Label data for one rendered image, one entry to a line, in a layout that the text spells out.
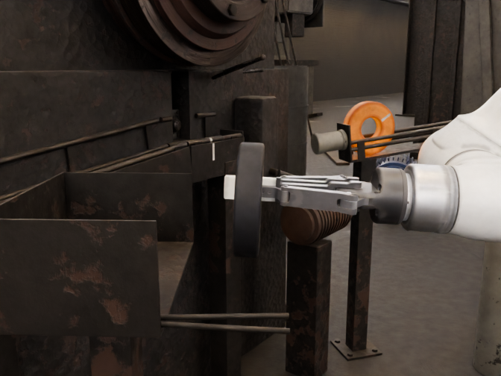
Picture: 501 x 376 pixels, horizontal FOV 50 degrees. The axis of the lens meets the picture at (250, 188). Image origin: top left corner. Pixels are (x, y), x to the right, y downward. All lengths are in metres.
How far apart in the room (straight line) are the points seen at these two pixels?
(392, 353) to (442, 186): 1.16
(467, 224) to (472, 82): 3.14
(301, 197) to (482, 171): 0.23
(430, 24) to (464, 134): 4.52
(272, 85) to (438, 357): 0.98
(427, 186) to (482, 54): 3.10
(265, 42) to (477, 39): 2.34
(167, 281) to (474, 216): 0.41
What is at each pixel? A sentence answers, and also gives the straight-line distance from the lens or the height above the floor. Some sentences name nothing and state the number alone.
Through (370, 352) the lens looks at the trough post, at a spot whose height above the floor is 0.01.
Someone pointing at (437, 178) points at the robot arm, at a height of 0.74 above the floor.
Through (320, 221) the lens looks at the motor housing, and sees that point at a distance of 1.42.
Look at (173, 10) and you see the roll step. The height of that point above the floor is 0.99.
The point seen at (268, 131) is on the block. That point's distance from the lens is 1.44.
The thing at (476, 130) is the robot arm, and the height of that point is 0.79.
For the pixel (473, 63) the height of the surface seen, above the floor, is 0.89.
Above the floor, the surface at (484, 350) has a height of 0.08.
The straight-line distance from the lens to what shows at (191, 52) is 1.22.
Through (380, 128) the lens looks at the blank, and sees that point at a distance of 1.61.
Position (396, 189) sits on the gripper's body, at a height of 0.73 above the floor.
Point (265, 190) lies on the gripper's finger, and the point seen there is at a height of 0.72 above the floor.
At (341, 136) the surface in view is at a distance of 1.54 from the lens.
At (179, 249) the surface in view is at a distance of 0.84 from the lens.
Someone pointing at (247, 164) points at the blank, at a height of 0.76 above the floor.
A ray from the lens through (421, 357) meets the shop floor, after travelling 1.82.
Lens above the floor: 0.88
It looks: 13 degrees down
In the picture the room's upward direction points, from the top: straight up
